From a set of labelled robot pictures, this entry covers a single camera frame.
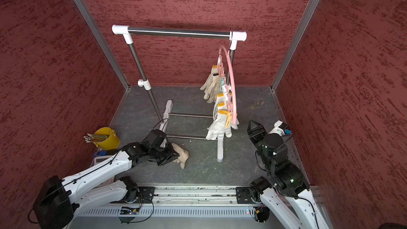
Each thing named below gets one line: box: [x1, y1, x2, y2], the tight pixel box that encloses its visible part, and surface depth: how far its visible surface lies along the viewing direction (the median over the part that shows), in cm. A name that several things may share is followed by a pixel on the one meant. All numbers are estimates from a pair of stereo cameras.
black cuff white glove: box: [203, 73, 223, 104], surface depth 82 cm
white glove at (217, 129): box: [205, 110, 233, 140], surface depth 69 cm
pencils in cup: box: [83, 133, 110, 143], surface depth 77 cm
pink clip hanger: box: [217, 51, 237, 122], surface depth 49 cm
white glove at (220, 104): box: [213, 93, 226, 119], surface depth 68 cm
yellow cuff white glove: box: [199, 65, 218, 94], surface depth 86 cm
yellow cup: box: [93, 126, 121, 151], surface depth 86 cm
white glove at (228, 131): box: [223, 114, 240, 138], surface depth 71 cm
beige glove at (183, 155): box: [171, 142, 190, 170], surface depth 80 cm
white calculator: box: [93, 155, 113, 166], surface depth 83 cm
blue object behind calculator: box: [92, 150, 108, 158], surface depth 85 cm
